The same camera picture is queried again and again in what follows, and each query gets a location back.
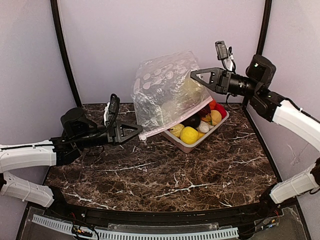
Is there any clear dotted zip top bag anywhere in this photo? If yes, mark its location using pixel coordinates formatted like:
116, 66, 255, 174
131, 51, 213, 141

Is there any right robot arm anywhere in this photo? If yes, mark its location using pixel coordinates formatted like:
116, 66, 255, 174
190, 54, 320, 205

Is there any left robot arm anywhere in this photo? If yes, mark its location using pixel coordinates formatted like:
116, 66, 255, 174
0, 107, 143, 208

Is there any pink plastic food tray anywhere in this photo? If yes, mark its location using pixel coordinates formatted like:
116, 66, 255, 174
161, 100, 229, 153

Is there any orange pumpkin toy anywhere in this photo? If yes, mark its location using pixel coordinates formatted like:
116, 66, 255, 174
208, 99, 217, 111

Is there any red pepper toy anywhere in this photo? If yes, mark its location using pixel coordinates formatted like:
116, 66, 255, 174
214, 103, 227, 119

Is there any yellow bun toy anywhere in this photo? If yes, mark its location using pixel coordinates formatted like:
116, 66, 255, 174
210, 110, 222, 126

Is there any white garlic toy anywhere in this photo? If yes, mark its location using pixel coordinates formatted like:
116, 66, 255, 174
196, 121, 210, 134

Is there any pale yellow cabbage toy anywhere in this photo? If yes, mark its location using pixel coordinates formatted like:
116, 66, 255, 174
169, 123, 185, 138

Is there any yellow lemon toy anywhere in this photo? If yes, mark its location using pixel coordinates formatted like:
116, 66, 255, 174
180, 126, 199, 145

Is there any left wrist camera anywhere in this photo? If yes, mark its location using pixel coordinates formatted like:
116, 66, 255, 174
103, 93, 120, 127

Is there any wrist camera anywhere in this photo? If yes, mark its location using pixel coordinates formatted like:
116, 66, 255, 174
215, 40, 236, 74
103, 93, 120, 127

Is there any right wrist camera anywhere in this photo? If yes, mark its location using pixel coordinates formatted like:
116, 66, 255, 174
215, 40, 236, 74

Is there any right black frame post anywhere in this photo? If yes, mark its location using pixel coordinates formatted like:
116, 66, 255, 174
256, 0, 273, 55

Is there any black frame post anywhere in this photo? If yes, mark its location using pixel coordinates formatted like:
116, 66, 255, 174
256, 0, 273, 55
50, 0, 82, 107

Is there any white slotted cable duct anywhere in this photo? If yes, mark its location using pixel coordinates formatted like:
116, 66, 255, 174
32, 214, 239, 240

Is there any black curved front rail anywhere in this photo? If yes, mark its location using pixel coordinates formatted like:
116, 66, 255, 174
45, 200, 276, 227

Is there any left black frame post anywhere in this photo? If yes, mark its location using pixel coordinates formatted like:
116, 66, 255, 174
50, 0, 82, 107

